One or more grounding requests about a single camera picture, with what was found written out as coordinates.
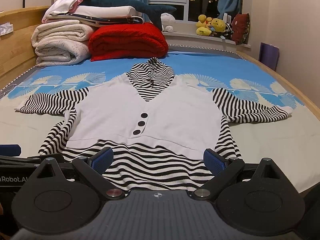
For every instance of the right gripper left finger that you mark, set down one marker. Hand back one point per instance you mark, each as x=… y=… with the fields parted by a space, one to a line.
x=91 y=170

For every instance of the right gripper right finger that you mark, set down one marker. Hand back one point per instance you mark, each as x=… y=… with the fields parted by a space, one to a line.
x=225 y=172

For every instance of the black white striped hooded sweater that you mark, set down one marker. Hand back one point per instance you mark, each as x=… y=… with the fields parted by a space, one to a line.
x=157 y=123

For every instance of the blue patterned bed sheet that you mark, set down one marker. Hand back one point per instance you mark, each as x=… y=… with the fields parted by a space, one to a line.
x=293 y=142

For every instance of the purple box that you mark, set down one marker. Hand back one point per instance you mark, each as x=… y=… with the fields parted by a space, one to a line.
x=269 y=55

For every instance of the white folded quilt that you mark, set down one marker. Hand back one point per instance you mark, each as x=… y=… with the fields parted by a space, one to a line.
x=61 y=43

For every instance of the red folded blanket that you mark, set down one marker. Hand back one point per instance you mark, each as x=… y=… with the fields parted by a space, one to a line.
x=127 y=40

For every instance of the dark red cushion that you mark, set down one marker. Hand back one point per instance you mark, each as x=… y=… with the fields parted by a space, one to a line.
x=240 y=28

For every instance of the yellow plush toys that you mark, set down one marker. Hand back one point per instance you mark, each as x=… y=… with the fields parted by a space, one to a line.
x=215 y=27

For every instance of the white plush toy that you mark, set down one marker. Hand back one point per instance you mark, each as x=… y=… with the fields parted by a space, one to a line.
x=168 y=21

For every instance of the pink cloth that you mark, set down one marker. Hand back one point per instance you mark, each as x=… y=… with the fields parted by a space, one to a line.
x=75 y=4

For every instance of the blue shark plush toy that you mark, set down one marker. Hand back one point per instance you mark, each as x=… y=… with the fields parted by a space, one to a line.
x=153 y=11

